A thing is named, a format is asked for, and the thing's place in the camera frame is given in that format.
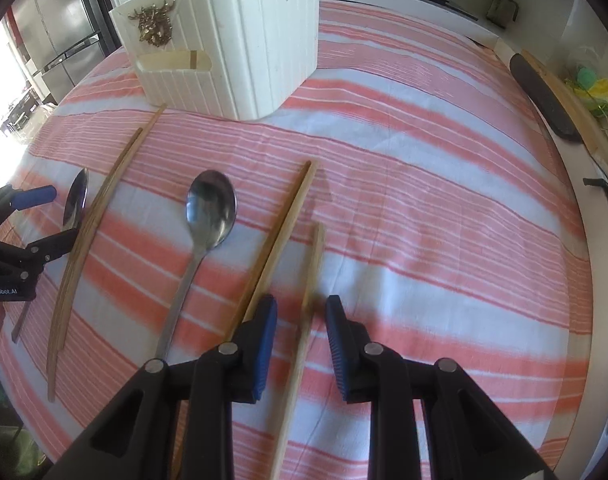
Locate wooden chopstick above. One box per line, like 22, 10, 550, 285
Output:
170, 160, 318, 480
54, 104, 167, 361
47, 128, 143, 403
268, 222, 326, 480

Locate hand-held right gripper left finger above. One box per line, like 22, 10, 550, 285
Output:
44, 294, 279, 480

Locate large metal spoon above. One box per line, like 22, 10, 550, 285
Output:
155, 170, 238, 363

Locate small metal spoon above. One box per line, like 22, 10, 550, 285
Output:
12, 167, 90, 344

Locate wooden cutting board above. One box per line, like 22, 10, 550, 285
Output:
521, 50, 608, 188

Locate grey refrigerator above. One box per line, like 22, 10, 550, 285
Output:
11, 0, 105, 106

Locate gold deer ornament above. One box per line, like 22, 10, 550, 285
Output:
128, 2, 177, 50

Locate small metal pot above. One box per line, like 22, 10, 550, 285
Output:
486, 0, 520, 27

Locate white ribbed utensil holder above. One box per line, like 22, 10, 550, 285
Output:
108, 0, 321, 122

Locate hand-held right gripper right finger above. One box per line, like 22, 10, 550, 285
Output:
325, 295, 560, 480

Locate pink striped tablecloth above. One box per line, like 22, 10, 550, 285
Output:
0, 0, 592, 480

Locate green and yellow bags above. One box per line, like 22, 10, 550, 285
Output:
564, 64, 608, 117

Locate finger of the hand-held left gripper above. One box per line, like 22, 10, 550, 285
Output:
26, 229, 80, 267
0, 185, 57, 223

